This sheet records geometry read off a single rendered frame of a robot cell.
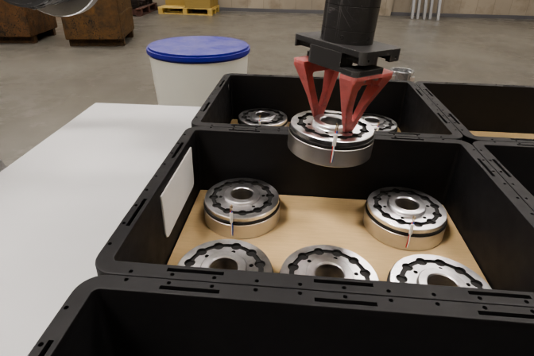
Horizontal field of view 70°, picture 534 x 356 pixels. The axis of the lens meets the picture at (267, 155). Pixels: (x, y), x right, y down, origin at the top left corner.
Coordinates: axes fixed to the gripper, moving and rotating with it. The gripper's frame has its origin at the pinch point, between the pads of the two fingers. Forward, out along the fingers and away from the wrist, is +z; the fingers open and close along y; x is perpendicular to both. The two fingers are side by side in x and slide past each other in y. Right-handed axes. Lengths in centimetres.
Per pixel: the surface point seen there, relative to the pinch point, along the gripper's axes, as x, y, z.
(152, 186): 20.7, 5.9, 6.1
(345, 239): 0.2, -5.4, 14.9
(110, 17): -145, 542, 74
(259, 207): 7.6, 3.5, 12.4
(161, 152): -2, 56, 30
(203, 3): -433, 788, 90
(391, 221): -3.7, -8.7, 11.4
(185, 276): 24.1, -8.2, 5.7
